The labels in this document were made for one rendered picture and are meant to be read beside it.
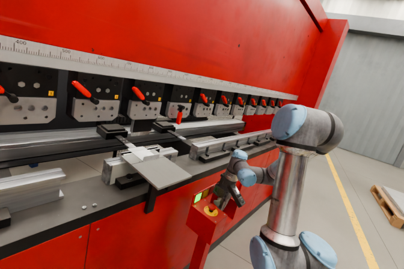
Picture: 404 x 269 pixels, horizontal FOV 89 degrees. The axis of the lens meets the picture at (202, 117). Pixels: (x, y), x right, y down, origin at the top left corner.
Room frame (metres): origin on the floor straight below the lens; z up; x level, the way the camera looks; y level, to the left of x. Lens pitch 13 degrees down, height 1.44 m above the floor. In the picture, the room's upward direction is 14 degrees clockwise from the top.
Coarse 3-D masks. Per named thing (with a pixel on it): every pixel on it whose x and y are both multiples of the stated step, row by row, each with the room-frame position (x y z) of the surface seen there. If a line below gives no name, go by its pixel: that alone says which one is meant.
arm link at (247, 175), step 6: (240, 162) 0.90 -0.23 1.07; (246, 162) 0.93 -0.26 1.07; (234, 168) 0.90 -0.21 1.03; (240, 168) 0.86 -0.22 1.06; (246, 168) 0.85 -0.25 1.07; (252, 168) 0.87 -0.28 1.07; (258, 168) 0.88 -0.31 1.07; (240, 174) 0.83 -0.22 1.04; (246, 174) 0.82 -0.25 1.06; (252, 174) 0.82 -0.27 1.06; (258, 174) 0.85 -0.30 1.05; (240, 180) 0.82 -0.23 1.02; (246, 180) 0.82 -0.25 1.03; (252, 180) 0.82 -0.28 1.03; (258, 180) 0.85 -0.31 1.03; (246, 186) 0.82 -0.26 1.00
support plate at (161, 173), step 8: (152, 152) 0.92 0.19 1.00; (128, 160) 0.79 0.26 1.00; (136, 160) 0.81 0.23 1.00; (152, 160) 0.84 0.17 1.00; (160, 160) 0.86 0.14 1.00; (168, 160) 0.88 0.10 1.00; (136, 168) 0.74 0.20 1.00; (144, 168) 0.76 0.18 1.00; (152, 168) 0.77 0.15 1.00; (160, 168) 0.79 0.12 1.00; (168, 168) 0.81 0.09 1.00; (176, 168) 0.82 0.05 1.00; (144, 176) 0.71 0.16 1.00; (152, 176) 0.72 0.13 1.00; (160, 176) 0.73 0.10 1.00; (168, 176) 0.75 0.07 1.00; (176, 176) 0.76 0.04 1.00; (184, 176) 0.78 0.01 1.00; (152, 184) 0.67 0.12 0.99; (160, 184) 0.68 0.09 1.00; (168, 184) 0.69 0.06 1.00
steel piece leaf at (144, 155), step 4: (132, 152) 0.87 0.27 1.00; (136, 152) 0.88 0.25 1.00; (140, 152) 0.89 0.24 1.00; (144, 152) 0.90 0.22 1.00; (148, 152) 0.91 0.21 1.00; (136, 156) 0.84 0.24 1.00; (140, 156) 0.85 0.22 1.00; (144, 156) 0.86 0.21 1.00; (148, 156) 0.83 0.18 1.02; (152, 156) 0.85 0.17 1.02; (156, 156) 0.87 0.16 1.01; (144, 160) 0.82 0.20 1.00
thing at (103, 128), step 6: (102, 126) 1.01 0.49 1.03; (108, 126) 1.02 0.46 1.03; (114, 126) 1.04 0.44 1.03; (120, 126) 1.06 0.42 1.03; (102, 132) 0.98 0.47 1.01; (108, 132) 0.97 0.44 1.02; (114, 132) 0.99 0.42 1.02; (120, 132) 1.02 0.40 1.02; (126, 132) 1.04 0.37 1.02; (108, 138) 0.97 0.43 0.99; (114, 138) 0.99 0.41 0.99; (120, 138) 0.98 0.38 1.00; (126, 144) 0.93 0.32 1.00; (132, 144) 0.94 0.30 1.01
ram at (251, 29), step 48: (0, 0) 0.49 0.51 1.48; (48, 0) 0.56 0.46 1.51; (96, 0) 0.66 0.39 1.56; (144, 0) 0.78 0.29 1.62; (192, 0) 0.96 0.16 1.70; (240, 0) 1.23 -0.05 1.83; (288, 0) 1.69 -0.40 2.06; (96, 48) 0.67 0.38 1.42; (144, 48) 0.81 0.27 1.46; (192, 48) 1.01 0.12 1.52; (240, 48) 1.33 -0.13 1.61; (288, 48) 1.93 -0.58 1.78
